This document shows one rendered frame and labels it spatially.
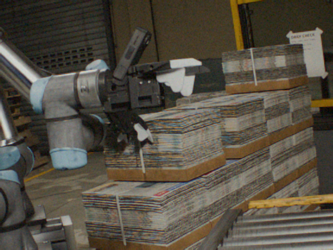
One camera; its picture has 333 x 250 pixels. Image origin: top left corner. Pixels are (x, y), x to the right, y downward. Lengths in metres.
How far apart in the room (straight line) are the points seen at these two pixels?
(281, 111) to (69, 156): 1.73
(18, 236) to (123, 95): 0.49
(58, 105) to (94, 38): 8.50
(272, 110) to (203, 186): 0.70
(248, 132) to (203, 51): 6.68
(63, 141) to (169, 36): 8.11
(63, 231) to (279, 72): 1.47
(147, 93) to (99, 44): 8.52
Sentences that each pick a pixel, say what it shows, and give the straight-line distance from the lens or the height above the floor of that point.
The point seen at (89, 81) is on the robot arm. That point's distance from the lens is 1.09.
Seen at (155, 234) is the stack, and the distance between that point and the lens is 1.91.
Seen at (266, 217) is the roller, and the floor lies 0.80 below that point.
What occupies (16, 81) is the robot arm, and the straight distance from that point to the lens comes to 1.29.
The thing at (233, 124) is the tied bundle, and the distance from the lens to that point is 2.31.
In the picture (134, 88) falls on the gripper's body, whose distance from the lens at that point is 1.06.
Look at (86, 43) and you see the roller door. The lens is 9.66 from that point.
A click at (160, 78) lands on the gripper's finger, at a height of 1.22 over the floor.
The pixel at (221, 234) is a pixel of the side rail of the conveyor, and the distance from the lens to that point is 1.44.
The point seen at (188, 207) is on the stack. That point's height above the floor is 0.75.
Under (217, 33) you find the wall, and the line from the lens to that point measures 8.98.
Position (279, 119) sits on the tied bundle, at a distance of 2.68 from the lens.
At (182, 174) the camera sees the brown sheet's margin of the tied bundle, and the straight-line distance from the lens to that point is 1.99.
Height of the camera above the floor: 1.23
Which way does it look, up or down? 5 degrees down
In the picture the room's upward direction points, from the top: 8 degrees counter-clockwise
